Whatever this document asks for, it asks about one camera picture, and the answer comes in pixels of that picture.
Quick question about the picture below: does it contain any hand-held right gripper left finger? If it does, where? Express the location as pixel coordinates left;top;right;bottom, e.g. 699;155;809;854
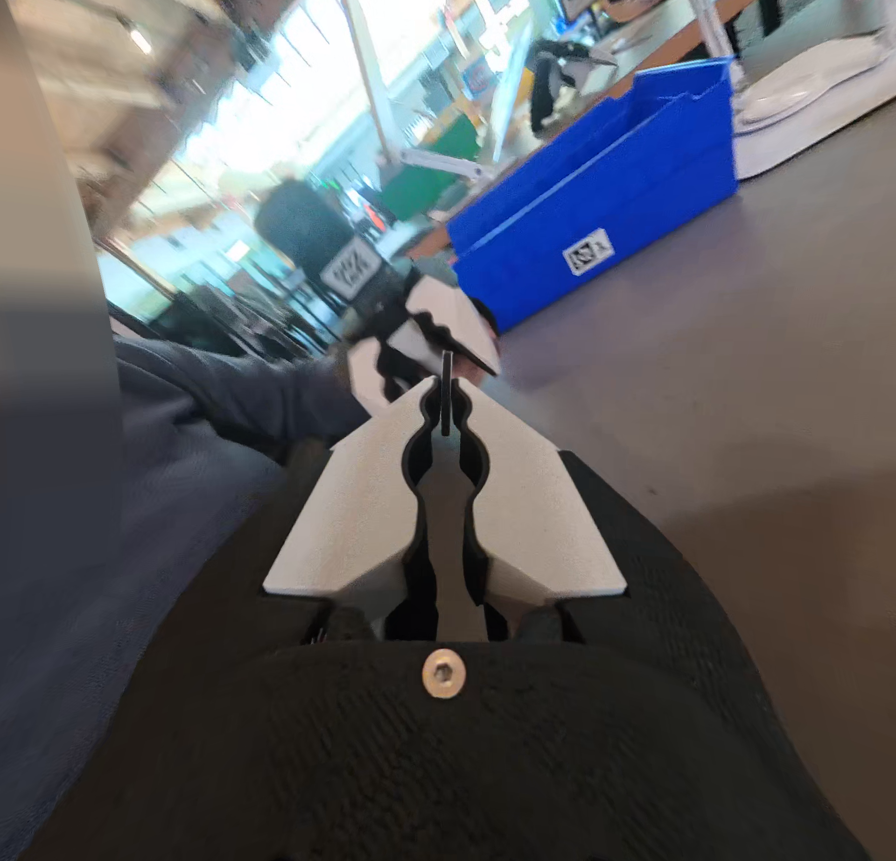
262;376;441;627

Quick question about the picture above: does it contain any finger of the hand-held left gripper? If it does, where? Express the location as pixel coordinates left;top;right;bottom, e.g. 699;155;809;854
347;329;449;415
405;275;503;377

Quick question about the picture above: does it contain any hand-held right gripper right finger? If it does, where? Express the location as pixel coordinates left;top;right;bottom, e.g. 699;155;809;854
451;378;629;629

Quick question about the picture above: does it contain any blue plastic bin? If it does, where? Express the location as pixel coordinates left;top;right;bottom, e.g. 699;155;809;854
446;56;741;334

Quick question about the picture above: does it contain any person's left forearm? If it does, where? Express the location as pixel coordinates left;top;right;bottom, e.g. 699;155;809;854
112;334;369;457

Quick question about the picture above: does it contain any white jointed arm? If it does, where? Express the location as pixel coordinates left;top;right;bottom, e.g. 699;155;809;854
398;147;492;180

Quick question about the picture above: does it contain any green board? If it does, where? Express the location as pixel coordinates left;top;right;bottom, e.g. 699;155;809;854
381;117;485;222

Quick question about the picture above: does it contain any black and white tool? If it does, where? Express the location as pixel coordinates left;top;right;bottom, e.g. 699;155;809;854
528;37;618;135

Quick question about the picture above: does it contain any white desk lamp stand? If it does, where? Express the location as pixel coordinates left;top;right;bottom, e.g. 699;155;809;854
626;0;896;180

